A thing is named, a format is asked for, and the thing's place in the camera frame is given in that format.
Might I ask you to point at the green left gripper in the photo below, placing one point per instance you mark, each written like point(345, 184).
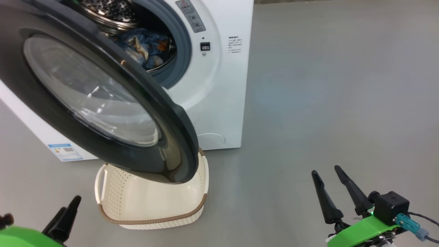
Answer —
point(24, 238)

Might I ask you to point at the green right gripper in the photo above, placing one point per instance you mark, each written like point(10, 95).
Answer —
point(363, 233)

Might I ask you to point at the black round washing machine door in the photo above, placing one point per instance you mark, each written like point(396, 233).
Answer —
point(171, 130)

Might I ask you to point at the cream perforated laundry basket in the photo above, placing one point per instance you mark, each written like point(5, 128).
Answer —
point(154, 202)

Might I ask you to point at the white washing machine body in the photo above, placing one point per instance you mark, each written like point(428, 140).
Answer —
point(223, 103)

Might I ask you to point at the black door lock latch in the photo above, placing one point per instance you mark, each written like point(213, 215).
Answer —
point(205, 46)

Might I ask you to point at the grey rubber door seal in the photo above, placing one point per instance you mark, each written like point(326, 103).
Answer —
point(183, 51)

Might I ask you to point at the blue energy label sticker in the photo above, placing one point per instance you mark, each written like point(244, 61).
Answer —
point(65, 152)

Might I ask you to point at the round filter cover flap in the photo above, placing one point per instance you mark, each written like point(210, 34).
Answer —
point(212, 140)

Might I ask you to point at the small printed text sticker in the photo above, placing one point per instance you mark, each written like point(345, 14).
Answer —
point(235, 44)

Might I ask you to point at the steel washer drum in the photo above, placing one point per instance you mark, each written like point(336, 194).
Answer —
point(109, 10)

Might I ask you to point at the grey warning sticker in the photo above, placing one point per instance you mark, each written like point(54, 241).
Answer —
point(192, 15)

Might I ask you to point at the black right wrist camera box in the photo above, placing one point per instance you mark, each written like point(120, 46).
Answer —
point(391, 206)

